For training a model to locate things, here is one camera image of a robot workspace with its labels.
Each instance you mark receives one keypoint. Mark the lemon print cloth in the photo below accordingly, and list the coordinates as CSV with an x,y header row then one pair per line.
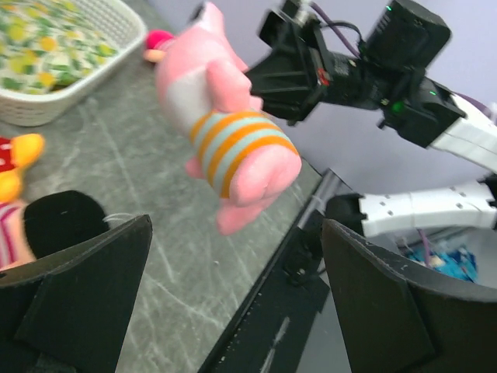
x,y
48,45

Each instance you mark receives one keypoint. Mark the yellow plush red dotted dress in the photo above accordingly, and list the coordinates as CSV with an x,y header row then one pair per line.
x,y
17,155

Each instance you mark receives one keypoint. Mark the black-haired doll pink striped dress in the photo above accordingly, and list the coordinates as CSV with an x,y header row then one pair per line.
x,y
30,231

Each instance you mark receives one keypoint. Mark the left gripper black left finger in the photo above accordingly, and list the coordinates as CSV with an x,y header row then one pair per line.
x,y
75,305

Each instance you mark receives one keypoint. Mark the black-haired doll by basket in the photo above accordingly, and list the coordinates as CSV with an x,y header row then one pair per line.
x,y
156,43

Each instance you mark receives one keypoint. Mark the pink plush pig striped shirt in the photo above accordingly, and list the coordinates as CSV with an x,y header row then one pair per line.
x,y
205,96

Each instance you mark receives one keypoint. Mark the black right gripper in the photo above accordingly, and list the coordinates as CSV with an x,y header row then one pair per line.
x,y
385,71

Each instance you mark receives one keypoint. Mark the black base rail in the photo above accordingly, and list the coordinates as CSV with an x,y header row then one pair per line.
x,y
269,330

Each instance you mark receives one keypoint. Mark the white plastic basket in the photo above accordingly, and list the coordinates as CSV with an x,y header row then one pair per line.
x,y
115,20

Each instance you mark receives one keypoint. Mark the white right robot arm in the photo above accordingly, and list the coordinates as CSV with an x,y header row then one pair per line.
x,y
470,204

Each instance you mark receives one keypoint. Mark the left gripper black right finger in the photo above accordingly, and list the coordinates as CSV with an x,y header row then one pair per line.
x,y
399,316

